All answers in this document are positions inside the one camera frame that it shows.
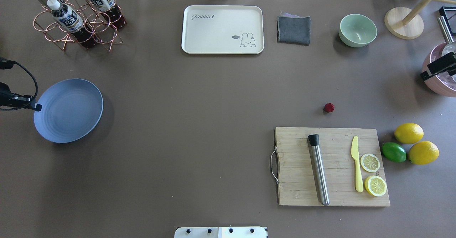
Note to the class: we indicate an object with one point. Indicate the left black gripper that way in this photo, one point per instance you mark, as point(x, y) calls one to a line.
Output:
point(14, 99)

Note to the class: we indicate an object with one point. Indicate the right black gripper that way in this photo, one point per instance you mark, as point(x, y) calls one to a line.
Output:
point(439, 68)

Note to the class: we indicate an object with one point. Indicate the blue plate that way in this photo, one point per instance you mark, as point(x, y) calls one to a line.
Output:
point(71, 109)

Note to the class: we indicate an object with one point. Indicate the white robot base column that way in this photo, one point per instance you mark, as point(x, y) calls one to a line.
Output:
point(222, 232)

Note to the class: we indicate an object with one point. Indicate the red strawberry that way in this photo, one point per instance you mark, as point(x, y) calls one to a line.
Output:
point(329, 107)

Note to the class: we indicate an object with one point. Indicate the steel ice scoop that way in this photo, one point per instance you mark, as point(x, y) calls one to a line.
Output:
point(450, 43)

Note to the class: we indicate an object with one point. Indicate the pink ice bowl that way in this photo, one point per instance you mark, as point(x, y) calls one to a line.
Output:
point(443, 83)

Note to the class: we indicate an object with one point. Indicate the wooden cup stand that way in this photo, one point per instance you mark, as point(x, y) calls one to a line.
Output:
point(411, 22)

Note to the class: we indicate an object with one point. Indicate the yellow lemon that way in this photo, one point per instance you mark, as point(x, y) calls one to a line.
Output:
point(409, 133)
point(423, 153)

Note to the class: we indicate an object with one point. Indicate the tea bottle white cap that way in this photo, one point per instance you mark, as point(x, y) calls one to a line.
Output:
point(72, 22)

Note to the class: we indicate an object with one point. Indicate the green bowl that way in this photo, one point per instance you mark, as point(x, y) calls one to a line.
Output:
point(357, 30)

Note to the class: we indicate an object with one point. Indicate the green lime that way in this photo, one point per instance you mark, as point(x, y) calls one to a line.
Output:
point(393, 152)

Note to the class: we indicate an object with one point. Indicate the lemon half slice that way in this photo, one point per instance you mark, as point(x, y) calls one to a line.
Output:
point(370, 163)
point(375, 185)

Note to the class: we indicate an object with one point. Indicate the yellow plastic knife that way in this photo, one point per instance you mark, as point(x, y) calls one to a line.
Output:
point(357, 168)

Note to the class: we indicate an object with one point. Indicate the grey folded cloth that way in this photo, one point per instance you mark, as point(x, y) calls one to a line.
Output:
point(294, 29)

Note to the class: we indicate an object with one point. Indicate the steel muddler black tip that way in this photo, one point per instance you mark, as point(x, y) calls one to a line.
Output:
point(319, 169)

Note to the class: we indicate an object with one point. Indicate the cream rabbit tray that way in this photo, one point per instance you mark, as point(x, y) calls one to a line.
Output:
point(222, 29)

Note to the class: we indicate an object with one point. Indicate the bamboo cutting board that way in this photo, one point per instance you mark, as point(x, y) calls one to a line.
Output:
point(297, 180)

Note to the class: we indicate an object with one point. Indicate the copper wire bottle rack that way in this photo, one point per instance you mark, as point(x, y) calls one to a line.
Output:
point(86, 22)

